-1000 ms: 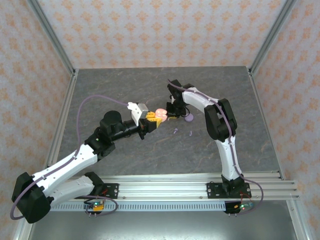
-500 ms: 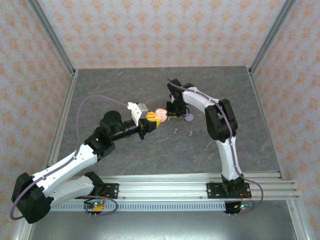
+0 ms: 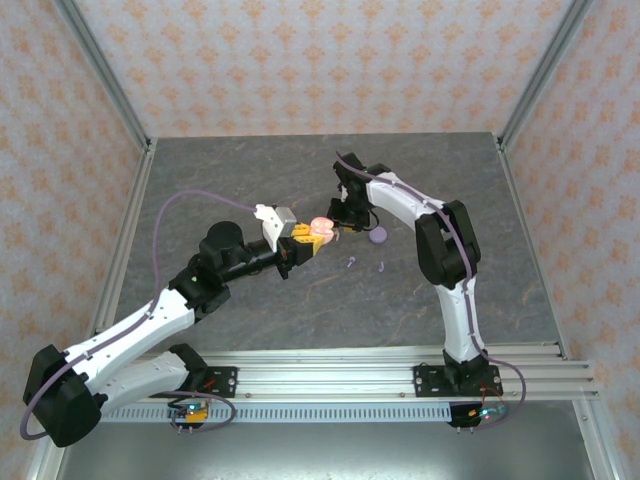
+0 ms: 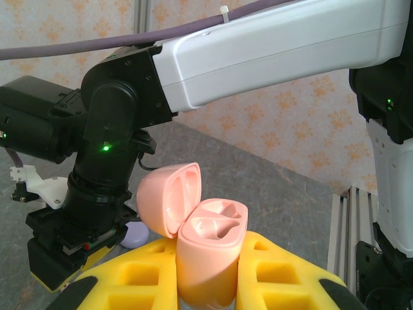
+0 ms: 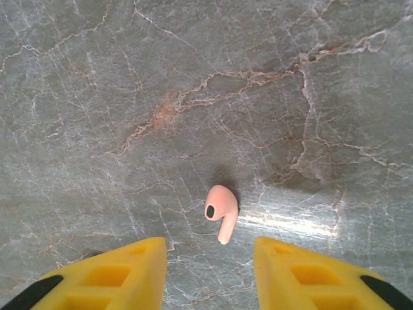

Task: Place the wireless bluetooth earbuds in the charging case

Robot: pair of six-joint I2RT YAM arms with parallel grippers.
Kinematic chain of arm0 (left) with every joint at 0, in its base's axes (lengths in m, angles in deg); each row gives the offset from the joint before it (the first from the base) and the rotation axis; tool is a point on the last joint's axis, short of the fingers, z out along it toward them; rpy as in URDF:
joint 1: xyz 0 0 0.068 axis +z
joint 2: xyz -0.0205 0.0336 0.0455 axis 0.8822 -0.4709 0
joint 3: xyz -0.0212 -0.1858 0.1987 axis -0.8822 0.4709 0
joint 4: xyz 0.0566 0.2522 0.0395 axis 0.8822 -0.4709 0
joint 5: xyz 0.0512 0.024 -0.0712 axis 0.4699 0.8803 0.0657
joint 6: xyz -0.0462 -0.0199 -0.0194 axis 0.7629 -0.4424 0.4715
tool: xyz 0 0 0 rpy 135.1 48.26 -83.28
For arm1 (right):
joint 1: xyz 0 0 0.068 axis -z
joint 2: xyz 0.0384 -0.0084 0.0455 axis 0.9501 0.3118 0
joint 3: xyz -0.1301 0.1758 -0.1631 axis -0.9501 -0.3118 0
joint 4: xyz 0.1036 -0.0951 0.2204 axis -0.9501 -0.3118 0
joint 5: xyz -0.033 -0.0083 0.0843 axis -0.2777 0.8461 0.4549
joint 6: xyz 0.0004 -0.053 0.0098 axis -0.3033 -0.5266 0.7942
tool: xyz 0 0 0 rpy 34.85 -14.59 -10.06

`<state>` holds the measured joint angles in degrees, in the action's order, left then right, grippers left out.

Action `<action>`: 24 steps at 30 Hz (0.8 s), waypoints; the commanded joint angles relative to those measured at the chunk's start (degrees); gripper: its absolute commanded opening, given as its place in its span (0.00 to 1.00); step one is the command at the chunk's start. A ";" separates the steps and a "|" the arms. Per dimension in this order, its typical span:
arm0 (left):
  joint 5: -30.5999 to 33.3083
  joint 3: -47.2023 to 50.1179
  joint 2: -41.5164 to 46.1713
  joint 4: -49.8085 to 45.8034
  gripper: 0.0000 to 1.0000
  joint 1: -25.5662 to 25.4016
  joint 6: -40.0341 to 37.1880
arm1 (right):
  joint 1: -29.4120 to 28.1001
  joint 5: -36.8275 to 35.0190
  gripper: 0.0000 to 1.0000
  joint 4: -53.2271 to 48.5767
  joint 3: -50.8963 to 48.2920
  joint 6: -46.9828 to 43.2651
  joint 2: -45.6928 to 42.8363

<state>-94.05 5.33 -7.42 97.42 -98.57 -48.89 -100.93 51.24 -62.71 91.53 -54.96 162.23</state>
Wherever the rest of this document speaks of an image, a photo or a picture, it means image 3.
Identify grey metal sheet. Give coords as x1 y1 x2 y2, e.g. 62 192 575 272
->
54 422 596 480

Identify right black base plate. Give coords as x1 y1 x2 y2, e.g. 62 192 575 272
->
413 364 501 399

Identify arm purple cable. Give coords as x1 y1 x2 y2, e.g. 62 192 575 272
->
18 190 259 441
334 151 529 432

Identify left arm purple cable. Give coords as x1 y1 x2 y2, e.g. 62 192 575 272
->
18 190 259 441

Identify slotted grey cable duct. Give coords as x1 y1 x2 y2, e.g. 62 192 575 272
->
72 402 454 425

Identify left circuit board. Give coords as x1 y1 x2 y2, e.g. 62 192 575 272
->
167 399 211 426

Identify aluminium table side rail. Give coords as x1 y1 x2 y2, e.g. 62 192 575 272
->
82 137 159 361
492 133 574 361

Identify pink earbud charging case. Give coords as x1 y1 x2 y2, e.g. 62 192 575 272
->
309 215 336 247

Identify circuit board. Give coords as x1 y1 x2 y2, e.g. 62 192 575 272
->
467 402 509 421
167 399 211 426

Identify right circuit board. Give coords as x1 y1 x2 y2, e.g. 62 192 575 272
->
467 402 509 421

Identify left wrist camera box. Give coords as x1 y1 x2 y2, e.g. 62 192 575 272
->
253 203 297 253

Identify aluminium frame post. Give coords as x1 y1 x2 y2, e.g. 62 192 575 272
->
52 0 154 151
497 0 596 146

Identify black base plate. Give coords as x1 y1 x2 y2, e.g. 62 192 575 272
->
147 366 239 399
413 364 501 399

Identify aluminium frame leg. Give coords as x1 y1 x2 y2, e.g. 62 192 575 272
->
572 399 617 480
24 429 76 480

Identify aluminium mounting rail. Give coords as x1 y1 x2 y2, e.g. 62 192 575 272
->
52 349 601 401

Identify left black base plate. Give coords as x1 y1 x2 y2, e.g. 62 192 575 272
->
147 366 239 399

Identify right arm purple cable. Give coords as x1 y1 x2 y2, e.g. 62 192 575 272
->
334 151 529 432

